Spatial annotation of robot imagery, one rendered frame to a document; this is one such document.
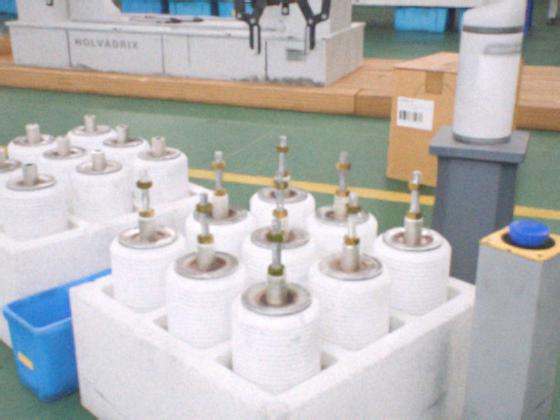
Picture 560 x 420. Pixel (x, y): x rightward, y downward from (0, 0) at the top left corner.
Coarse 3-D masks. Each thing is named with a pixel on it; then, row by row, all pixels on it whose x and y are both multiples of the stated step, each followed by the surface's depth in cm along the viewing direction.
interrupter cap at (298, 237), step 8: (256, 232) 94; (264, 232) 94; (296, 232) 94; (304, 232) 94; (256, 240) 92; (264, 240) 92; (288, 240) 93; (296, 240) 92; (304, 240) 92; (264, 248) 90; (288, 248) 90; (296, 248) 90
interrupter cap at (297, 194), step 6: (270, 186) 111; (294, 186) 111; (258, 192) 109; (264, 192) 109; (270, 192) 110; (294, 192) 110; (300, 192) 109; (306, 192) 109; (258, 198) 107; (264, 198) 106; (270, 198) 107; (288, 198) 107; (294, 198) 107; (300, 198) 106; (306, 198) 107
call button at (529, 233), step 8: (512, 224) 76; (520, 224) 76; (528, 224) 76; (536, 224) 76; (544, 224) 76; (512, 232) 75; (520, 232) 74; (528, 232) 74; (536, 232) 74; (544, 232) 74; (520, 240) 75; (528, 240) 74; (536, 240) 74
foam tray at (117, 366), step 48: (96, 288) 96; (96, 336) 93; (144, 336) 85; (432, 336) 87; (96, 384) 97; (144, 384) 87; (192, 384) 79; (240, 384) 75; (336, 384) 75; (384, 384) 82; (432, 384) 90
